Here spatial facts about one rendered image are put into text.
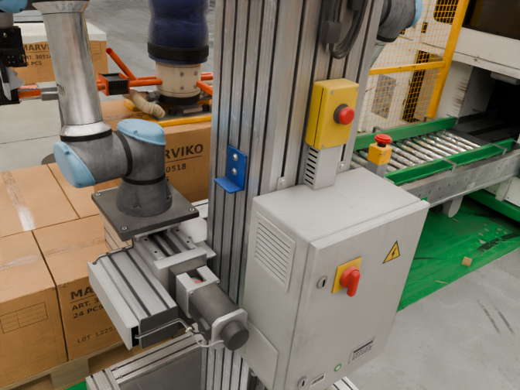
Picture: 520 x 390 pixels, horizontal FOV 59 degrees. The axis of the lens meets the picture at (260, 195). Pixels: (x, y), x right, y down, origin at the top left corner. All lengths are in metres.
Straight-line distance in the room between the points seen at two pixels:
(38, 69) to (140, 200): 2.32
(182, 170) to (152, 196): 0.54
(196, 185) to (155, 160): 0.63
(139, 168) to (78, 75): 0.26
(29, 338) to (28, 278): 0.22
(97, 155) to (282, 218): 0.46
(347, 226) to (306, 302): 0.17
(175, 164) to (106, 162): 0.63
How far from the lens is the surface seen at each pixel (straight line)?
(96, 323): 2.03
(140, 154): 1.17
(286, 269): 0.93
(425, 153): 3.30
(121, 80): 1.72
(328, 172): 1.03
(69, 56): 1.11
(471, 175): 3.12
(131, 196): 1.24
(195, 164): 1.77
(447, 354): 2.57
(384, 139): 1.93
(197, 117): 1.78
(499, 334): 2.83
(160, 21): 1.73
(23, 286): 1.88
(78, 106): 1.12
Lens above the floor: 1.71
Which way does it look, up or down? 29 degrees down
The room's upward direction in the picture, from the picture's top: 6 degrees clockwise
